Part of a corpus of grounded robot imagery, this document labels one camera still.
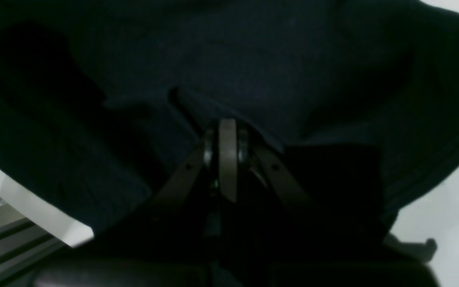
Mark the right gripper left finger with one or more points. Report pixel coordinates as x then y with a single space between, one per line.
159 245

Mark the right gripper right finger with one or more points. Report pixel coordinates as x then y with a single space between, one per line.
317 231

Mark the black t-shirt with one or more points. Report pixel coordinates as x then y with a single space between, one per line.
101 100

